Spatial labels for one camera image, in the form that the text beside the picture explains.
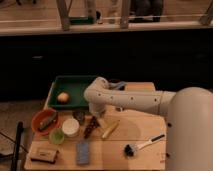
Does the blue sponge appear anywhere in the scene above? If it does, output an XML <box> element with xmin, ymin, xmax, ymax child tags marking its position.
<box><xmin>76</xmin><ymin>141</ymin><xmax>90</xmax><ymax>165</ymax></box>

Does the green toy vegetable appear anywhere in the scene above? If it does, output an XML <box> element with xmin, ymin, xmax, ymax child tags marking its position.
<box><xmin>38</xmin><ymin>113</ymin><xmax>57</xmax><ymax>131</ymax></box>

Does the dark bowl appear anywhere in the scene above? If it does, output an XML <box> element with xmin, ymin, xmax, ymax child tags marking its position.
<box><xmin>109</xmin><ymin>80</ymin><xmax>126</xmax><ymax>90</ymax></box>

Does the yellow round fruit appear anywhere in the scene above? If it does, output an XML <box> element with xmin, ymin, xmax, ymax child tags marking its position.
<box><xmin>57</xmin><ymin>92</ymin><xmax>70</xmax><ymax>103</ymax></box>

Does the green plastic tray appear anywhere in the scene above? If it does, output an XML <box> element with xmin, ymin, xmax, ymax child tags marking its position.
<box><xmin>48</xmin><ymin>75</ymin><xmax>96</xmax><ymax>110</ymax></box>

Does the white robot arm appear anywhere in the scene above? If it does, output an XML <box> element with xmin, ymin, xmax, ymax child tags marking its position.
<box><xmin>84</xmin><ymin>77</ymin><xmax>213</xmax><ymax>171</ymax></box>

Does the orange plastic bowl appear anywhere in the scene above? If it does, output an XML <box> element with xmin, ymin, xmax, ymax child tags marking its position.
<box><xmin>31</xmin><ymin>108</ymin><xmax>59</xmax><ymax>136</ymax></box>

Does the yellow stick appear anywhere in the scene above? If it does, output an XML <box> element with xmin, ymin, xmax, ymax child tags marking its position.
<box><xmin>102</xmin><ymin>121</ymin><xmax>119</xmax><ymax>139</ymax></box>

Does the black stand left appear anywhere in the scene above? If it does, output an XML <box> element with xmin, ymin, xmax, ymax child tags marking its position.
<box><xmin>10</xmin><ymin>122</ymin><xmax>23</xmax><ymax>171</ymax></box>

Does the small green cup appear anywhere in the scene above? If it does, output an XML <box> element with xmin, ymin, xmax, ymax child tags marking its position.
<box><xmin>49</xmin><ymin>128</ymin><xmax>64</xmax><ymax>145</ymax></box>

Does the small metal cup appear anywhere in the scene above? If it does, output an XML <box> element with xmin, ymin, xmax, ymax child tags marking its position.
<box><xmin>73</xmin><ymin>111</ymin><xmax>85</xmax><ymax>125</ymax></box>

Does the white round lid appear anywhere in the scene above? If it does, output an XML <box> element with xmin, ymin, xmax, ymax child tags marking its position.
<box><xmin>62</xmin><ymin>118</ymin><xmax>80</xmax><ymax>137</ymax></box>

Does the black white dish brush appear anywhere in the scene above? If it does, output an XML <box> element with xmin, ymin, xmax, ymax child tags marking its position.
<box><xmin>124</xmin><ymin>134</ymin><xmax>165</xmax><ymax>157</ymax></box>

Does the wooden block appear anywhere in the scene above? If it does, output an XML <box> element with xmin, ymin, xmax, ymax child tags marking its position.
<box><xmin>30</xmin><ymin>147</ymin><xmax>59</xmax><ymax>164</ymax></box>

